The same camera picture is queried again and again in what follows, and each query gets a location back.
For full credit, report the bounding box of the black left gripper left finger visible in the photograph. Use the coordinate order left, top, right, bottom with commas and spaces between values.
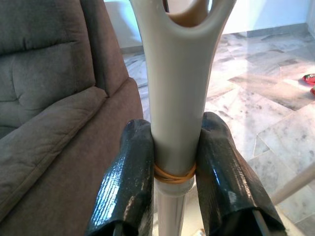
85, 119, 155, 236

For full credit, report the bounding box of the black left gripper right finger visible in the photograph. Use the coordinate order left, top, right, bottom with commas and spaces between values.
196, 112, 287, 236

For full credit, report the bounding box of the grey handled broom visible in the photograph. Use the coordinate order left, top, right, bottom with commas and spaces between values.
128, 0, 239, 236

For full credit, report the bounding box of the tan rubber band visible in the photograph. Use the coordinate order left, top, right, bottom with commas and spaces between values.
153, 163, 197, 185

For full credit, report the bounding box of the brown fabric sofa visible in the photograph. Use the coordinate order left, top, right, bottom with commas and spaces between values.
0, 0, 144, 236

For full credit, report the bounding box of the red plate with oranges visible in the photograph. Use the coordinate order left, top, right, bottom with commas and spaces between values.
302, 73, 315, 86

